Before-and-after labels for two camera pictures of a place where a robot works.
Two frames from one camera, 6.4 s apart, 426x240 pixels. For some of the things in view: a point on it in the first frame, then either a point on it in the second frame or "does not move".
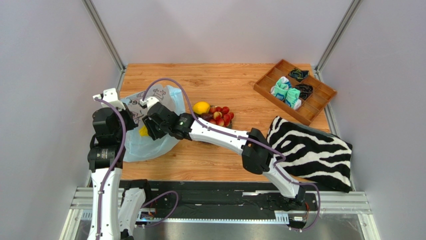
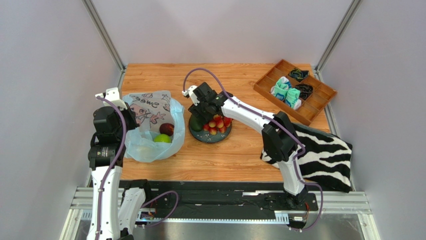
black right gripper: x=152 y=126 to x=201 y=111
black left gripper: x=126 y=113 does not move
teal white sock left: x=280 y=88 does not move
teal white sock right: x=292 y=98 does not move
